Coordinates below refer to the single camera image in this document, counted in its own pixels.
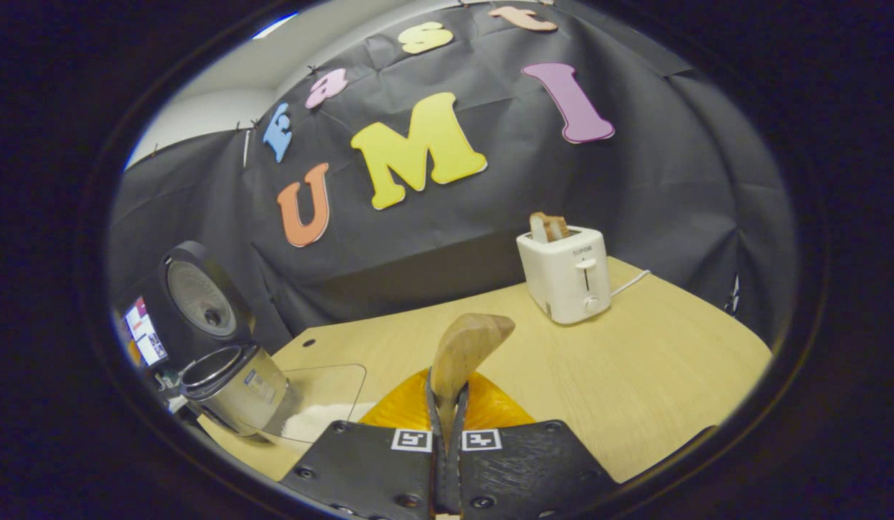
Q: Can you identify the computer monitor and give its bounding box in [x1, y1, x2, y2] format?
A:
[123, 296, 168, 367]

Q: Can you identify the black backdrop cloth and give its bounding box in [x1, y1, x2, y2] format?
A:
[108, 0, 798, 362]

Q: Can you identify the white toaster cable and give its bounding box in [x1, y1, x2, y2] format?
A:
[610, 269, 651, 298]

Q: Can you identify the white rice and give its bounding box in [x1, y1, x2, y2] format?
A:
[281, 402, 379, 443]

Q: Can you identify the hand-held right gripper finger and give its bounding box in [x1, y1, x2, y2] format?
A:
[451, 372, 621, 517]
[279, 368, 448, 517]

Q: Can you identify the white toaster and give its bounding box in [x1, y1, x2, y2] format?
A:
[516, 225, 611, 325]

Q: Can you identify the clear plastic box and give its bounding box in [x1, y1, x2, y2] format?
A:
[263, 363, 379, 445]

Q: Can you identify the toast bread slice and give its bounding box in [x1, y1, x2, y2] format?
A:
[529, 212, 572, 243]

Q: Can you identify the black silver rice cooker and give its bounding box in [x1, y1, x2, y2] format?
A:
[158, 240, 289, 437]

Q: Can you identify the wooden spoon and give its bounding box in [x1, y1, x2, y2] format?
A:
[430, 313, 516, 449]

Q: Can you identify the ceiling light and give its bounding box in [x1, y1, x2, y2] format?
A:
[252, 11, 300, 40]

